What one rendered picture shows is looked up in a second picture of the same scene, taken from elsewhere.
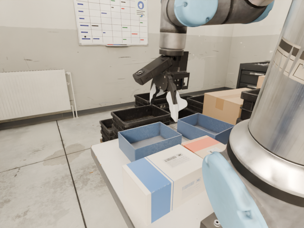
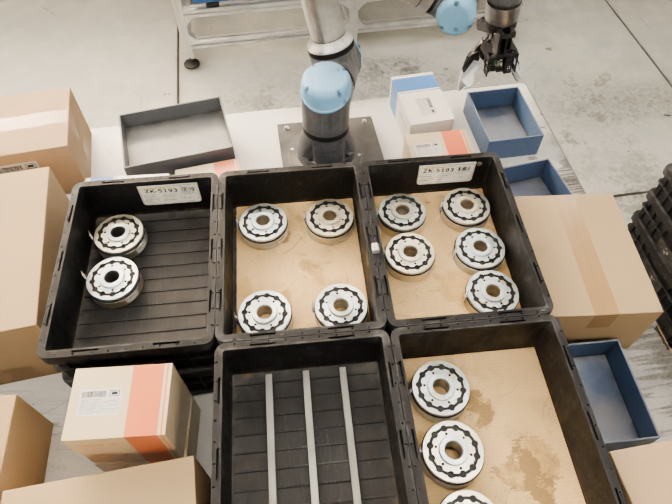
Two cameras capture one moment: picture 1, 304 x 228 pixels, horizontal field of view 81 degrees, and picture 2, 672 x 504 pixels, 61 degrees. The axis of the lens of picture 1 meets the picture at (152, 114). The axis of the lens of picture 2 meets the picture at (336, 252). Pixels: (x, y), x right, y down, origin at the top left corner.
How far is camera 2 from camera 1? 159 cm
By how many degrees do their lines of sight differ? 85
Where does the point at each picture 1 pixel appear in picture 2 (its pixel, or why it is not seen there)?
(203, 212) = (384, 136)
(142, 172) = (417, 81)
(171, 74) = (484, 43)
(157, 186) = (397, 84)
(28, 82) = not seen: outside the picture
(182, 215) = (388, 123)
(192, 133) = (512, 173)
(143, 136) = (526, 126)
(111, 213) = not seen: hidden behind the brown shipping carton
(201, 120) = not seen: hidden behind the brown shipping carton
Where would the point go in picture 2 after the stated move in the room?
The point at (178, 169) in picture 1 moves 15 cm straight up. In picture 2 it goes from (411, 101) to (418, 53)
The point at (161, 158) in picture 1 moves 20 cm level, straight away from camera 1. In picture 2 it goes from (432, 96) to (504, 118)
